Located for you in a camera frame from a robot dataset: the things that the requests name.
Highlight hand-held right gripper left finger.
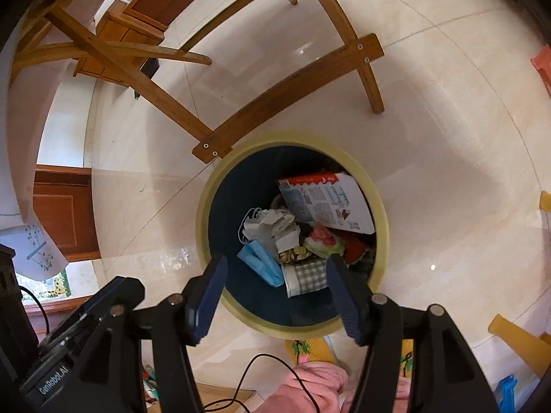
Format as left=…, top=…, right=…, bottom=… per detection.
left=73, top=254, right=229, bottom=413

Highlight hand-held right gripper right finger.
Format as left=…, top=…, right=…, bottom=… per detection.
left=325, top=254, right=500, bottom=413

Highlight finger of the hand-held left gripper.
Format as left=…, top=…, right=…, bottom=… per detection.
left=84, top=276, right=147, bottom=310

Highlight checked paper cup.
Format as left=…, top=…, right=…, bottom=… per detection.
left=282, top=260, right=334, bottom=298

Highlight red snack bag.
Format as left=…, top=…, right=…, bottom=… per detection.
left=342, top=234, right=375, bottom=267

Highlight blue face mask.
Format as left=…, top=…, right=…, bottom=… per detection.
left=237, top=209, right=285, bottom=287

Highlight pink green wrapper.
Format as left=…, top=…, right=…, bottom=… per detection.
left=303, top=224, right=347, bottom=259

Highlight yellow snack packet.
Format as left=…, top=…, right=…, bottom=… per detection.
left=278, top=245, right=313, bottom=265

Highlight white tissue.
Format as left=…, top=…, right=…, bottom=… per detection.
left=242, top=209, right=298, bottom=254

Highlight white red printed package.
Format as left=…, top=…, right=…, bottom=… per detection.
left=277, top=172, right=376, bottom=235

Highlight dark bin with yellow rim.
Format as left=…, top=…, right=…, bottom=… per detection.
left=196, top=131, right=390, bottom=340

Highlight yellow knitted slipper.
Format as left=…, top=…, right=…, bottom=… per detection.
left=400, top=339, right=416, bottom=379
left=285, top=338, right=341, bottom=368

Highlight pink fleece pants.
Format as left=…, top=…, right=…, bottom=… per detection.
left=258, top=361, right=414, bottom=413

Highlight leaf printed tablecloth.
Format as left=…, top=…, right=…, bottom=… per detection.
left=0, top=43, right=70, bottom=285

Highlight brown wooden door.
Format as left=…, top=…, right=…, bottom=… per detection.
left=33, top=164, right=102, bottom=263

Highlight blue plastic item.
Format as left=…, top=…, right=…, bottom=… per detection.
left=499, top=374, right=517, bottom=405

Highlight wooden drawer cabinet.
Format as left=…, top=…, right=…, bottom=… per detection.
left=73, top=9, right=168, bottom=89

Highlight orange plastic stool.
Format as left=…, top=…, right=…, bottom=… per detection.
left=530, top=43, right=551, bottom=97

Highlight black cable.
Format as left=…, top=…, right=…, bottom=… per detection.
left=17, top=286, right=51, bottom=337
left=202, top=353, right=321, bottom=413

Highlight wooden table frame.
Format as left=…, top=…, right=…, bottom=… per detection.
left=11, top=0, right=386, bottom=164

